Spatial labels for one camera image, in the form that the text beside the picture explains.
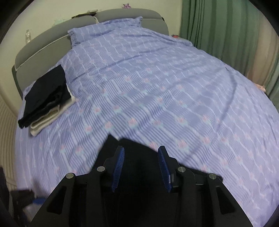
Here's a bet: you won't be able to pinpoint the black pants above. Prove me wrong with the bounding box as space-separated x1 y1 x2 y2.
94 136 176 226

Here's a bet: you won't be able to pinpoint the stack of folded clothes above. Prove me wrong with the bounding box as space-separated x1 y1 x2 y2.
18 65 76 137

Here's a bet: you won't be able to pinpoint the purple floral bed sheet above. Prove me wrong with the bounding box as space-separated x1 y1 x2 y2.
15 17 278 226

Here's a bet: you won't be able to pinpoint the grey padded headboard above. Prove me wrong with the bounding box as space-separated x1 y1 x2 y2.
12 9 169 97

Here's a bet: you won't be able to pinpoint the green curtain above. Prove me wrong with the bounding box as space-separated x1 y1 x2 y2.
180 1 278 106

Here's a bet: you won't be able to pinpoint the purple toy on headboard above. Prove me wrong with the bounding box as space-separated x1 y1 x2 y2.
122 3 131 9

